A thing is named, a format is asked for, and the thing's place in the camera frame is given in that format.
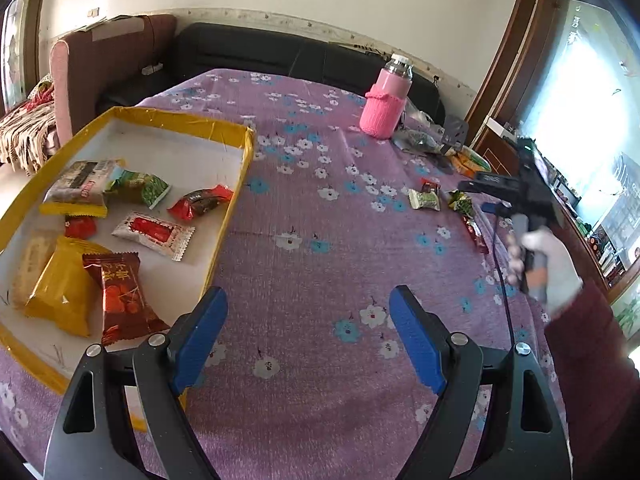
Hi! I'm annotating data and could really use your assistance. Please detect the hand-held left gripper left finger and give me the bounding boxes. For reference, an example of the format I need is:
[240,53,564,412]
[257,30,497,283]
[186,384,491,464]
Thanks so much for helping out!
[44,286,229,480]

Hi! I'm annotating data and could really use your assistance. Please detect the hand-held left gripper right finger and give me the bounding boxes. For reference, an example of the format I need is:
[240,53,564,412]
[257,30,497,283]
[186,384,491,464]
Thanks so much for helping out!
[389,285,573,480]

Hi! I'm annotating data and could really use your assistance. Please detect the large red packet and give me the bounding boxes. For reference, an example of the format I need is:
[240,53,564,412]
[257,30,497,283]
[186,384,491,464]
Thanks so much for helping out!
[82,252,171,347]

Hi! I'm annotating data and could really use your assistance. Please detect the white red packet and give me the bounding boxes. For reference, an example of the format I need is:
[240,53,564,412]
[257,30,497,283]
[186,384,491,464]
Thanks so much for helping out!
[111,211,196,262]

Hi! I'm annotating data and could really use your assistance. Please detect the red packet with dark label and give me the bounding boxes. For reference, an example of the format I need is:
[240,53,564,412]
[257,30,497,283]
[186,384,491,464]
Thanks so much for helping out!
[166,184,235,222]

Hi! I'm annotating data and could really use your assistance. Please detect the yellow packet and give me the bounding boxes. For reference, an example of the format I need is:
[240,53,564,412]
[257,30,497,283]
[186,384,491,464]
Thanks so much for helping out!
[24,236,113,338]

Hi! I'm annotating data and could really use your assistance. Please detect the small red packet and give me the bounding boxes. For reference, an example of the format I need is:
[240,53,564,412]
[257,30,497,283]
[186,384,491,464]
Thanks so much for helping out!
[64,215,98,240]

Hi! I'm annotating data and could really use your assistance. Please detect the yellow cardboard box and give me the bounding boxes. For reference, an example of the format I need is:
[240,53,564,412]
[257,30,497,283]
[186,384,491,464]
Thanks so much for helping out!
[0,106,256,433]

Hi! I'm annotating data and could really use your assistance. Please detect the beige cracker packet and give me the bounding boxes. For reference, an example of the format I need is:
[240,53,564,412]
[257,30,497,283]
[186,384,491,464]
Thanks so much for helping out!
[10,230,60,311]

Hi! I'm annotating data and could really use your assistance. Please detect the striped yellow-ended snack packet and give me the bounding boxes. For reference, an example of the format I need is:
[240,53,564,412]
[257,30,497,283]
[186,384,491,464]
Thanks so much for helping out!
[40,159,126,218]

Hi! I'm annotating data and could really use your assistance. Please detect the person's right forearm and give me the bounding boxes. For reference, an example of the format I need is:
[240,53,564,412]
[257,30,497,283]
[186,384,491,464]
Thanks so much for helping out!
[542,280,640,480]

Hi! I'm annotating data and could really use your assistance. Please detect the person's right hand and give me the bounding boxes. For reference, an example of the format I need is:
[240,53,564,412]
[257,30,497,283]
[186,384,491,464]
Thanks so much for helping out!
[506,225,585,322]

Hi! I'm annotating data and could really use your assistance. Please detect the dark red long packet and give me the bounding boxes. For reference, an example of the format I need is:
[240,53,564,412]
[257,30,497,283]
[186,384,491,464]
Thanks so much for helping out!
[459,215,490,255]

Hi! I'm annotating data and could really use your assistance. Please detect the gold green packet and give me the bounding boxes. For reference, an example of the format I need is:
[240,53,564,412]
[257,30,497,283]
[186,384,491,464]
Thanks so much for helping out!
[446,190,475,217]

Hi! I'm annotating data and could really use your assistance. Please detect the orange green packets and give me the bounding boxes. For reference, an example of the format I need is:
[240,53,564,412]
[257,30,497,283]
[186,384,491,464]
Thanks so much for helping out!
[447,145,493,177]

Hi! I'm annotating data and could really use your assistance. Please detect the green white packet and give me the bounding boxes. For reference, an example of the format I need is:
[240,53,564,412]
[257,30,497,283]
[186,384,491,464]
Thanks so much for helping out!
[407,178,442,212]

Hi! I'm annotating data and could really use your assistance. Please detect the dark plastic bag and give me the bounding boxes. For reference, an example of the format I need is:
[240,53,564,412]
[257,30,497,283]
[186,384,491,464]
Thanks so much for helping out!
[442,115,468,143]

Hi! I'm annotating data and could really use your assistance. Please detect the bright window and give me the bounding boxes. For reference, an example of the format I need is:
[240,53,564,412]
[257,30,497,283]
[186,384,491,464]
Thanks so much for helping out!
[530,0,640,211]

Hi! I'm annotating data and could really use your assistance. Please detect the clear plastic bag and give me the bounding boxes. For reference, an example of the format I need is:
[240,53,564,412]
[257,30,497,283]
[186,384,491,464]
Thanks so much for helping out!
[391,97,463,156]

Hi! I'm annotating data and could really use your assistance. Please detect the purple floral tablecloth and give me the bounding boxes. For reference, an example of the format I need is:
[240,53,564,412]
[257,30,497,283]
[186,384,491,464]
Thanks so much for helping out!
[0,67,568,480]

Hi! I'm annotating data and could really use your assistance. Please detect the pink sleeved bottle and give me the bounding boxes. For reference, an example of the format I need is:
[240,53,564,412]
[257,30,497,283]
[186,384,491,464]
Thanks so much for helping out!
[359,53,413,140]

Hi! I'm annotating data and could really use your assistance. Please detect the patterned blanket couch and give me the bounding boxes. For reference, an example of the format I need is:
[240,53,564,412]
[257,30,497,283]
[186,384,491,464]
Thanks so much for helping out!
[0,72,58,176]

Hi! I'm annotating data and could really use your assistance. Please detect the pink armchair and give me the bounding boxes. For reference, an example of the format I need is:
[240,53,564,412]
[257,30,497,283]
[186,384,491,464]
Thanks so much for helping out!
[50,14,178,146]

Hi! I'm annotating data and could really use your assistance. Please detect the black sofa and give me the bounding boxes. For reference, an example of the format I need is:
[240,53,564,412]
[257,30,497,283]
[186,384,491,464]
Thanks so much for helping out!
[97,22,446,126]

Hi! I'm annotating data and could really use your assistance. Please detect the cardboard sheet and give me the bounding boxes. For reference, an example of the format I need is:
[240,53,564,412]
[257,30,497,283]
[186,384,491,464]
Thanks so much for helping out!
[75,15,151,43]

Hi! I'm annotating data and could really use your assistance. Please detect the wooden glass door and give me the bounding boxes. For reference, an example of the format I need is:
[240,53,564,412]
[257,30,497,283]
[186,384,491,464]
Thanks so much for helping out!
[0,0,48,111]

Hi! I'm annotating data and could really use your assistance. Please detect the black cable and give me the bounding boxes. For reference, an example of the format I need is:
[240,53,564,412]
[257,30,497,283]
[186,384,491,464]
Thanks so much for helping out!
[490,212,516,356]

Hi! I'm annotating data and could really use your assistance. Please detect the wooden door frame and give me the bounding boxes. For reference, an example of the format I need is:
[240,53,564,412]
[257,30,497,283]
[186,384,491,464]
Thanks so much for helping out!
[467,0,566,146]

